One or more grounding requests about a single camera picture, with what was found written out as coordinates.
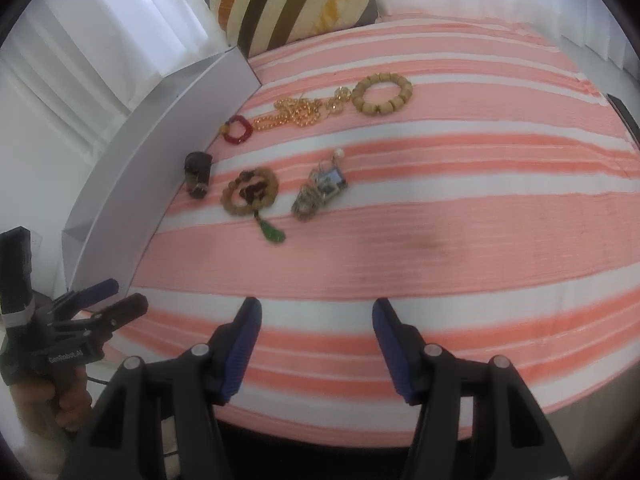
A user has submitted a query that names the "white cardboard box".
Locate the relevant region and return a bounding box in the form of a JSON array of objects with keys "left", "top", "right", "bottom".
[{"left": 61, "top": 46, "right": 262, "bottom": 297}]

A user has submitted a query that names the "silver keychain with pearl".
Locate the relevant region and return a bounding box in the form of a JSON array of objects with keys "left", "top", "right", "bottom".
[{"left": 291, "top": 147, "right": 349, "bottom": 221}]

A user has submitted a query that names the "black wristwatch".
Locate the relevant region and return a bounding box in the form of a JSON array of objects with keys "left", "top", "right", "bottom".
[{"left": 184, "top": 152, "right": 213, "bottom": 197}]

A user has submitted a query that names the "red bead bracelet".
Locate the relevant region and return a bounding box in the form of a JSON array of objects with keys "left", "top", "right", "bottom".
[{"left": 220, "top": 115, "right": 252, "bottom": 146}]

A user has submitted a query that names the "tan wooden bead bracelet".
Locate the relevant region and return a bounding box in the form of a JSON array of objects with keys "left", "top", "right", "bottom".
[{"left": 351, "top": 73, "right": 414, "bottom": 116}]

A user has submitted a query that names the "dark wooden object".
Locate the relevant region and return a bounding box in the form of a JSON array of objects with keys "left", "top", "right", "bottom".
[{"left": 606, "top": 94, "right": 640, "bottom": 151}]

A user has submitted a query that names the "pink white striped blanket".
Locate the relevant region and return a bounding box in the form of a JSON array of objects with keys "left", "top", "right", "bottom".
[{"left": 115, "top": 12, "right": 640, "bottom": 433}]

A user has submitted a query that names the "person's left hand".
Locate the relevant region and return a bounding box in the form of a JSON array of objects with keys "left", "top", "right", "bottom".
[{"left": 14, "top": 367, "right": 94, "bottom": 433}]

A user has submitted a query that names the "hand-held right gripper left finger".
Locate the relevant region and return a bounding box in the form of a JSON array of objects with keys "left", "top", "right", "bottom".
[{"left": 60, "top": 297, "right": 263, "bottom": 480}]

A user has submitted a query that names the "bead bracelet with green pendant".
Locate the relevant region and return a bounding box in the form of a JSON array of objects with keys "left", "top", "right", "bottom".
[{"left": 220, "top": 166, "right": 288, "bottom": 246}]

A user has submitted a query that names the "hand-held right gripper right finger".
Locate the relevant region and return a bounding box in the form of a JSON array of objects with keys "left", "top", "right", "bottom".
[{"left": 372, "top": 298, "right": 574, "bottom": 480}]

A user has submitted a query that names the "striped brown cream pillow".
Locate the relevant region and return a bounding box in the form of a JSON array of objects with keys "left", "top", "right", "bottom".
[{"left": 186, "top": 0, "right": 379, "bottom": 58}]

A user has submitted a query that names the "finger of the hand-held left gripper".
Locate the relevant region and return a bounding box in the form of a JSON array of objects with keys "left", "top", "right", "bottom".
[
  {"left": 54, "top": 294, "right": 149, "bottom": 343},
  {"left": 52, "top": 279, "right": 121, "bottom": 319}
]

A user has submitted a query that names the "pearl necklace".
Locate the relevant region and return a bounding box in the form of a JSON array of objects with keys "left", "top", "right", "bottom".
[{"left": 252, "top": 87, "right": 353, "bottom": 132}]

